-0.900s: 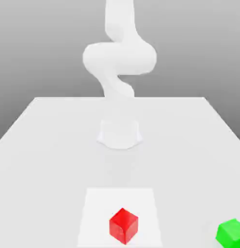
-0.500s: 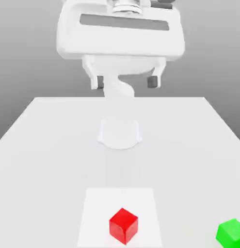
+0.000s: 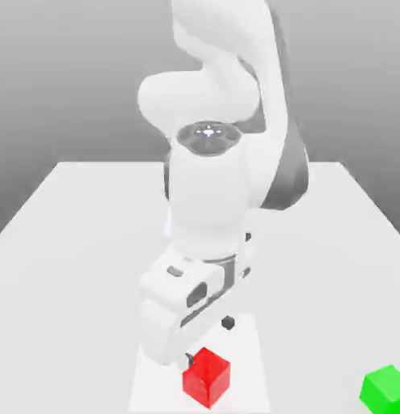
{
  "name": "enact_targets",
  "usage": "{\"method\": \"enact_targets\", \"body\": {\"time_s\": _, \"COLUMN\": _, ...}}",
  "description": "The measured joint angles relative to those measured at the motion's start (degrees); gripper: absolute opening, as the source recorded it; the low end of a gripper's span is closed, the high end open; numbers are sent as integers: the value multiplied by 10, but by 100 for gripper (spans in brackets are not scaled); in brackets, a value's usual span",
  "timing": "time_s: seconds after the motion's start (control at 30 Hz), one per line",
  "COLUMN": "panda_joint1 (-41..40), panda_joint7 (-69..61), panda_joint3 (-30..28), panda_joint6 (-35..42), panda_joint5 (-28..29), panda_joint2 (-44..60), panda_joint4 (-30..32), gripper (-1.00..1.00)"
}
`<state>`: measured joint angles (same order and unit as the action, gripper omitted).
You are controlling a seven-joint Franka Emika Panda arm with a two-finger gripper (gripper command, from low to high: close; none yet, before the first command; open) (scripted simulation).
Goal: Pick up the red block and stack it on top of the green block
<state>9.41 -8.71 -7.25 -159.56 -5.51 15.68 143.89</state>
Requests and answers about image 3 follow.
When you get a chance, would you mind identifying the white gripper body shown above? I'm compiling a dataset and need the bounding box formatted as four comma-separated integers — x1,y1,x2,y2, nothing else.
139,281,243,368

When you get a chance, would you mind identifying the small red cube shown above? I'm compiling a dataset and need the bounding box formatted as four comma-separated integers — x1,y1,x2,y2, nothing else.
182,346,232,411

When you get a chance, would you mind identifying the small green cube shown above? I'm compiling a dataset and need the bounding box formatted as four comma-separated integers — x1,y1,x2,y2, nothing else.
358,364,400,414

